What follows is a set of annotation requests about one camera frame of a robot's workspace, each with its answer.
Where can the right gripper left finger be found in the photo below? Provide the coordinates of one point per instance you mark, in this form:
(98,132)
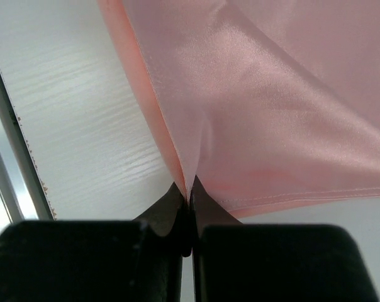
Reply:
(158,271)

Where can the pink satin napkin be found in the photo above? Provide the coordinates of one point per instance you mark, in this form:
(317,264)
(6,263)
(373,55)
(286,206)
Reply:
(270,104)

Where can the aluminium front rail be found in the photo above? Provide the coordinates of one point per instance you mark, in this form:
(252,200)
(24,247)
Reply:
(21,189)

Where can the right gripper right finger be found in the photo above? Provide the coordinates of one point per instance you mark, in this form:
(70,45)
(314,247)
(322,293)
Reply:
(205,211)

